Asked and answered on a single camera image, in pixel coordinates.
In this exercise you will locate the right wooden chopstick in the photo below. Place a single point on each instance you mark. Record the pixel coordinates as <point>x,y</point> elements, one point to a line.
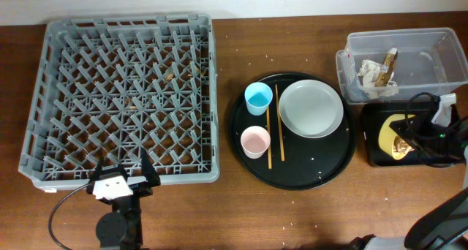
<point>279,122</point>

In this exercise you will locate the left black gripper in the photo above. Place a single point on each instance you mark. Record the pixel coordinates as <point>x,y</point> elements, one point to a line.
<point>145,189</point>

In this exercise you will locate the rectangular black tray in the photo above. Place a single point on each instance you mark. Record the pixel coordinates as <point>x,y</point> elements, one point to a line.
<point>372,118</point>

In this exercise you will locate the yellow bowl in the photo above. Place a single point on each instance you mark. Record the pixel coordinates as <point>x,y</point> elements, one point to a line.
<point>387,136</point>

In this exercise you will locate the brown food scrap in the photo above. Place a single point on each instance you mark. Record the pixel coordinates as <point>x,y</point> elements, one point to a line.
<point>387,68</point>

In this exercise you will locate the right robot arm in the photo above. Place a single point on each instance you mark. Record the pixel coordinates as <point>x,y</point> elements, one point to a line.
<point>443,227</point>

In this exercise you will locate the wooden chopstick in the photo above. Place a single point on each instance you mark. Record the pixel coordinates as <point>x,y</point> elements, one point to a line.
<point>269,138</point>
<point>279,122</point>

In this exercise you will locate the pink plastic cup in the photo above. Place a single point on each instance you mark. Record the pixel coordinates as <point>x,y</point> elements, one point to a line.
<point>254,141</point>

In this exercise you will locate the grey dishwasher rack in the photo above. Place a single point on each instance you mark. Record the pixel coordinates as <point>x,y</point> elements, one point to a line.
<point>110,90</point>

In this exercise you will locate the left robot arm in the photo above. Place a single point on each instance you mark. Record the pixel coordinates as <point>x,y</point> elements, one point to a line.
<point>122,227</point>

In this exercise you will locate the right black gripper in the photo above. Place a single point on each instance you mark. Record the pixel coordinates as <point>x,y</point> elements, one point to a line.
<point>412,134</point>

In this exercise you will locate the clear plastic bin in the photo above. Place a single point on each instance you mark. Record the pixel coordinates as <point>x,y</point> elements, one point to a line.
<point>430,60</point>

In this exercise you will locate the round black tray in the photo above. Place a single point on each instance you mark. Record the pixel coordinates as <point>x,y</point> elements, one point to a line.
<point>296,162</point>

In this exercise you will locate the grey round plate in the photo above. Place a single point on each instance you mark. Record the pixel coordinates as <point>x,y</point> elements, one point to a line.
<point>311,109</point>

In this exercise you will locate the blue plastic cup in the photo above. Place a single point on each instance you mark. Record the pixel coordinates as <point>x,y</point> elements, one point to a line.
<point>258,96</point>

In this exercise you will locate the left wooden chopstick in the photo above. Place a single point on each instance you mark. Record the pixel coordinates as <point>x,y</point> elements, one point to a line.
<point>269,138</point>

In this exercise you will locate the crumpled white paper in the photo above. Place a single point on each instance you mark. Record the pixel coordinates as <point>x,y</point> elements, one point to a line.
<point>369,72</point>

